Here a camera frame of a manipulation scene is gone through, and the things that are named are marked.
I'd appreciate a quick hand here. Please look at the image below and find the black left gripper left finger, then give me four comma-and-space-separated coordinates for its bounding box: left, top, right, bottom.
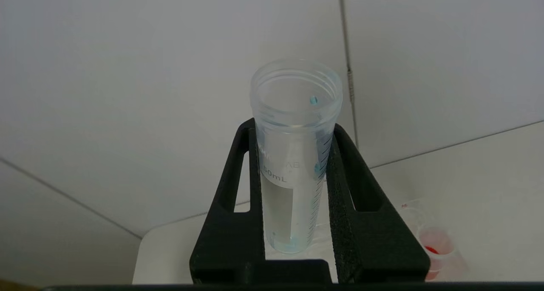
190, 119, 266, 284

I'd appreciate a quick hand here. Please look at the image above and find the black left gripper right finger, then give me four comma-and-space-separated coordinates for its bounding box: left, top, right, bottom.
326, 123, 431, 284

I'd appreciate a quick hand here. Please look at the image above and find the blue-stained clear test tube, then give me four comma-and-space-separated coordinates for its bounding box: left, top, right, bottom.
250, 58, 343, 254

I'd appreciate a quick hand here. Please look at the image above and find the clear acrylic test tube rack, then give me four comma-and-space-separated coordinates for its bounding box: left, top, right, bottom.
393, 200, 468, 283

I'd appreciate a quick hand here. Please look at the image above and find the test tube with red pigment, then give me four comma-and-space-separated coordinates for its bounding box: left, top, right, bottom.
419, 226, 466, 282

